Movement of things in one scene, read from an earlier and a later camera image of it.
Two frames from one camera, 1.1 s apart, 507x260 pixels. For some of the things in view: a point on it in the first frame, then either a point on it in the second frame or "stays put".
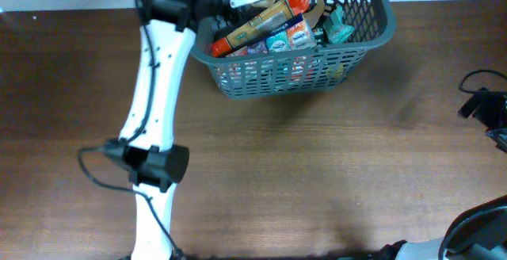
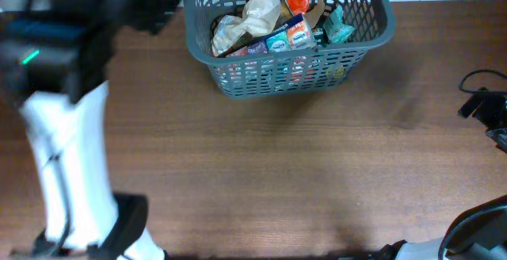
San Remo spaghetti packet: [281, 10] -> [294, 4]
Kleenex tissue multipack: [295, 34] stays put
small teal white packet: [335, 30] stays put
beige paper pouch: [314, 13] stays put
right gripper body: [493, 111] stays put
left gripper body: [230, 15] -> [147, 11]
